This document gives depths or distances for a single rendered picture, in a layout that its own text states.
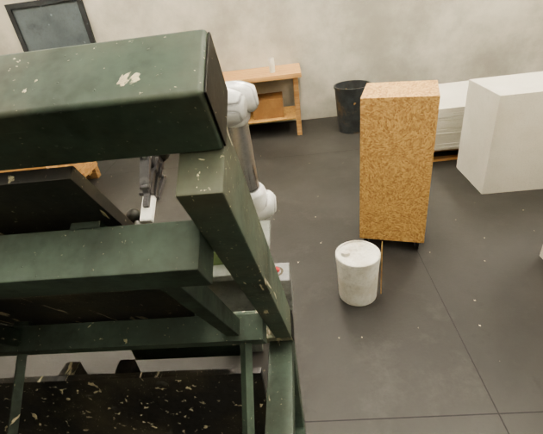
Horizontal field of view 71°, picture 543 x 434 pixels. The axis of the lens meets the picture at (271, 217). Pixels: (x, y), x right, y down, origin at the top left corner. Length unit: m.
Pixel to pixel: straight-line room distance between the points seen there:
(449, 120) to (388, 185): 1.88
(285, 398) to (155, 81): 1.18
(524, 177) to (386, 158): 1.79
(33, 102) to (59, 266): 0.25
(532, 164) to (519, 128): 0.42
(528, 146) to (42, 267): 4.00
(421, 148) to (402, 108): 0.32
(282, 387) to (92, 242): 0.98
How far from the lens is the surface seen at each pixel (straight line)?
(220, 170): 0.47
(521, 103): 4.01
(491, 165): 4.14
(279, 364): 1.50
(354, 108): 5.62
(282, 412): 1.40
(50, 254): 0.66
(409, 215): 3.12
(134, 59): 0.48
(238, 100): 1.10
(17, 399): 1.53
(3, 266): 0.70
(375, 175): 2.97
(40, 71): 0.53
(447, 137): 4.78
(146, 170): 0.99
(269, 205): 1.96
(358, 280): 2.62
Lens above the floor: 1.98
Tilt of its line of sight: 31 degrees down
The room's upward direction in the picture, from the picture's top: 8 degrees counter-clockwise
